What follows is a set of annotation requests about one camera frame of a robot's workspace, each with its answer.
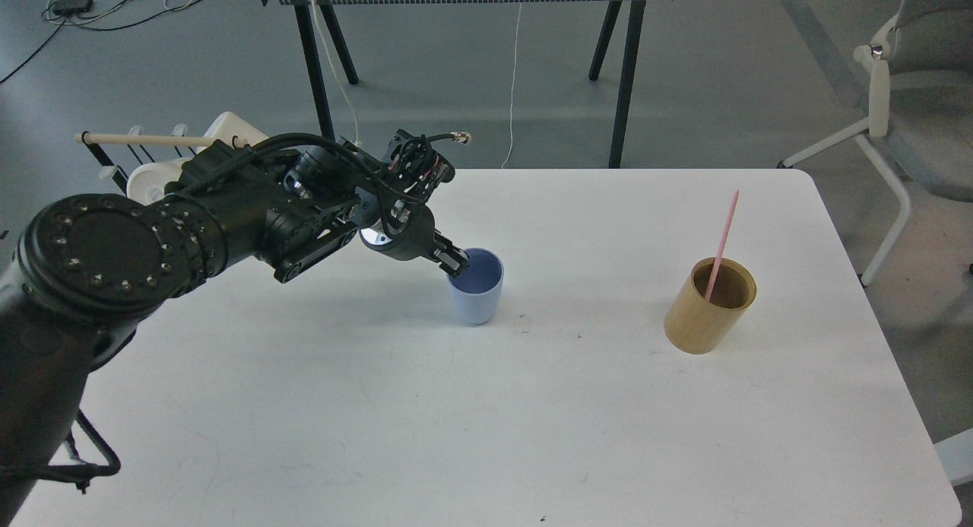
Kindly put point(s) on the grey office chair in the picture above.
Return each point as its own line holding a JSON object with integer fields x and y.
{"x": 918, "y": 121}

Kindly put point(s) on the black wire rack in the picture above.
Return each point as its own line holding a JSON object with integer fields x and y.
{"x": 109, "y": 169}

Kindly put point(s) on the wooden dowel rod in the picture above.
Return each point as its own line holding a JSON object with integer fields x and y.
{"x": 167, "y": 140}

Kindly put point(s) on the bamboo cylinder holder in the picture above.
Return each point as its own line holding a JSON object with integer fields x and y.
{"x": 698, "y": 320}

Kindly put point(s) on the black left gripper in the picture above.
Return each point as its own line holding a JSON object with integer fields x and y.
{"x": 418, "y": 240}

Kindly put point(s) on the pink chopstick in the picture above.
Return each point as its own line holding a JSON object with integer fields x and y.
{"x": 721, "y": 248}

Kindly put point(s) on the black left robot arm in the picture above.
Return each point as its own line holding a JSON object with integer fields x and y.
{"x": 89, "y": 268}

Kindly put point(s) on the blue plastic cup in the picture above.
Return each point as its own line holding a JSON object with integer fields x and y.
{"x": 476, "y": 291}

